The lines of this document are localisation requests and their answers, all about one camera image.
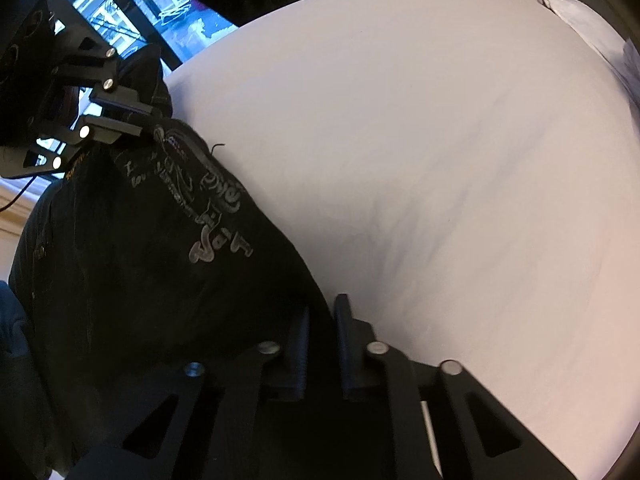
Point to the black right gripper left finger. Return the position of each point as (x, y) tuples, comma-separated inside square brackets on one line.
[(254, 414)]

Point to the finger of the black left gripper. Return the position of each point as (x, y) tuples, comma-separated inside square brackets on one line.
[(33, 159), (90, 55)]

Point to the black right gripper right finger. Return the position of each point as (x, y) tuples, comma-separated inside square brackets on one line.
[(409, 420)]

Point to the black pants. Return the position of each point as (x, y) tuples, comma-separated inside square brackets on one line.
[(147, 255)]

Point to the large window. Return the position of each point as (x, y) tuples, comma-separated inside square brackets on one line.
[(119, 28)]

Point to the white bed sheet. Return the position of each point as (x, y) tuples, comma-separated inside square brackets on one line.
[(467, 172)]

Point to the white crumpled duvet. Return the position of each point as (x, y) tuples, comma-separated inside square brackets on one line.
[(619, 54)]

